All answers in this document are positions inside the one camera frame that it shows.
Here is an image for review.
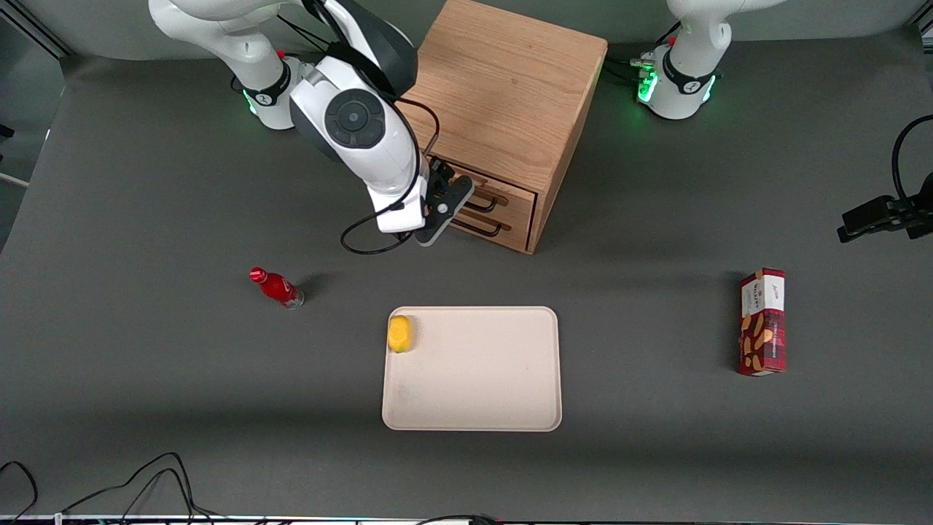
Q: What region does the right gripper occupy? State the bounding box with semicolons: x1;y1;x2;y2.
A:
369;160;458;235

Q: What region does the wooden drawer with notch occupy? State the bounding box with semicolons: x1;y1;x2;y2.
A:
430;155;540;227

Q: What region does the wooden drawer without notch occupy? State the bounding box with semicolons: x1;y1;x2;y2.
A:
446;197;536;253

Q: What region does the wooden drawer cabinet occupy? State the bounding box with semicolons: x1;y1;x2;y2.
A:
397;0;609;254

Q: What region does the yellow lemon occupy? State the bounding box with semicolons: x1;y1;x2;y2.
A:
387;315;414;354

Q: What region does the beige plastic tray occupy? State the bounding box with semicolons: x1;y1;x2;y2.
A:
381;306;563;432

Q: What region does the small red bottle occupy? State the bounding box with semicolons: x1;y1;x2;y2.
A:
249;267;305;311

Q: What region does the red cookie box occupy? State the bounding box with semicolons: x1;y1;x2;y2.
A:
737;268;788;377

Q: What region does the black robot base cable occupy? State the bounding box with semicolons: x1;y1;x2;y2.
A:
604;22;682;82

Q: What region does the dark metal frame bar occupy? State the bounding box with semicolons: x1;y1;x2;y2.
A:
0;0;74;59

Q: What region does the black clamp with cable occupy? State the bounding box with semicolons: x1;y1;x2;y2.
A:
837;171;933;244

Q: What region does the black camera cable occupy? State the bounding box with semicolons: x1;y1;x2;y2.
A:
892;114;933;205

